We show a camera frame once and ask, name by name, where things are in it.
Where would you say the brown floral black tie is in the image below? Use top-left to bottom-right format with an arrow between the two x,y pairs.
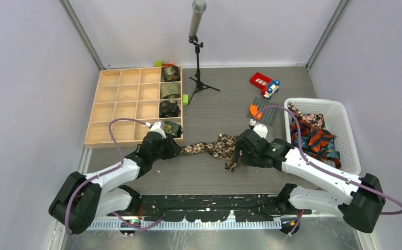
180,133 -> 242,171

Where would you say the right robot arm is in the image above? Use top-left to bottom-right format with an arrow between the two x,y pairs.
232,124 -> 385,233

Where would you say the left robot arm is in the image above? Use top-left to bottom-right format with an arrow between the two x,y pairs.
48,120 -> 181,234

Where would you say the navy yellow floral rolled tie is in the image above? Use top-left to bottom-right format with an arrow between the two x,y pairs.
164,120 -> 183,138

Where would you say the black beige floral rolled tie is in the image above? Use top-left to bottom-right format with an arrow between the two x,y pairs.
159,100 -> 181,118

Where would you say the orange curved block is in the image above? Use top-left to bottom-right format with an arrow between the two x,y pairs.
249,104 -> 262,120

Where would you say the grey building baseplate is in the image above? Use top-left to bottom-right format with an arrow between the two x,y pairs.
246,97 -> 278,126

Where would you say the wooden compartment tray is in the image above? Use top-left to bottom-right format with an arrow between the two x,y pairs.
84,66 -> 184,148

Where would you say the olive patterned rolled tie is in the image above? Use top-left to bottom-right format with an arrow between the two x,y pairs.
160,82 -> 181,99

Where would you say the orange navy striped tie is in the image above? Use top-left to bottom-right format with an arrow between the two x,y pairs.
290,119 -> 342,169

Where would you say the red toy truck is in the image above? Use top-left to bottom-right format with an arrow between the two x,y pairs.
249,72 -> 281,100

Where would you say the pink floral dark tie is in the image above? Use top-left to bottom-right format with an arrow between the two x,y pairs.
287,102 -> 325,129

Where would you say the blue patterned tie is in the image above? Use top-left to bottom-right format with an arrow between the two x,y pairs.
301,136 -> 340,161

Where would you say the dark gold rolled tie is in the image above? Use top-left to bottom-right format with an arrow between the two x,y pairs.
162,66 -> 181,82

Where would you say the white plastic basket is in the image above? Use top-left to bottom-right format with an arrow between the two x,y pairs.
284,98 -> 361,174

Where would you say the black microphone tripod stand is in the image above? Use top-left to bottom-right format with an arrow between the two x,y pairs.
187,36 -> 220,105

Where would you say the grey microphone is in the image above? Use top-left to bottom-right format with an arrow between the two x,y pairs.
189,0 -> 207,39

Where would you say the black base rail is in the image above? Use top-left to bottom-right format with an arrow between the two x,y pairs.
116,194 -> 299,222

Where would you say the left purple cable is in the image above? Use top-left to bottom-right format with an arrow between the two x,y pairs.
64,118 -> 164,236

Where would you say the purple cable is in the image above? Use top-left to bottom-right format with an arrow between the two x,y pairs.
64,118 -> 164,236
249,105 -> 402,216

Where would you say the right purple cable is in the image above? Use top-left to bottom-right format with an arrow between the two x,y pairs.
249,105 -> 402,216

